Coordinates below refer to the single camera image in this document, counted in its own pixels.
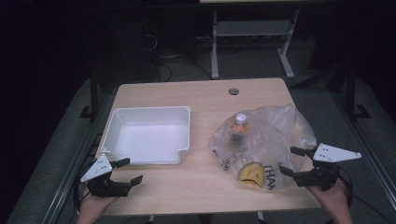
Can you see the white metal desk frame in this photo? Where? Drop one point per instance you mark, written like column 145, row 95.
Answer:
column 214, row 46

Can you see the orange drink bottle white cap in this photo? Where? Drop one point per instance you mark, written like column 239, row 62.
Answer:
column 239, row 129

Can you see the white plastic tray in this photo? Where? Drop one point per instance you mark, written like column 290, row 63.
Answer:
column 149, row 140

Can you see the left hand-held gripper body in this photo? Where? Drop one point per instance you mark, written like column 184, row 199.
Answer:
column 101, row 168

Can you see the black metal stand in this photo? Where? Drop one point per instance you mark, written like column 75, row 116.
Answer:
column 351, row 93
column 94, row 93

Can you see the person's left hand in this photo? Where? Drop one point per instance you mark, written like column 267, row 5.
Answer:
column 96, row 203

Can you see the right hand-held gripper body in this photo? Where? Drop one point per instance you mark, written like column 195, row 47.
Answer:
column 330, row 154

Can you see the grey metal frame rail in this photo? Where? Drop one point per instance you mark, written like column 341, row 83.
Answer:
column 367, row 149
column 74, row 161

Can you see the yellow rounded soft item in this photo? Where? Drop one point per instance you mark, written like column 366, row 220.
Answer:
column 250, row 174

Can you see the person's right hand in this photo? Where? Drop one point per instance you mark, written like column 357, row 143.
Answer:
column 330, row 197

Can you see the clear plastic bag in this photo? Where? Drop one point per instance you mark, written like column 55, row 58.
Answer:
column 274, row 137

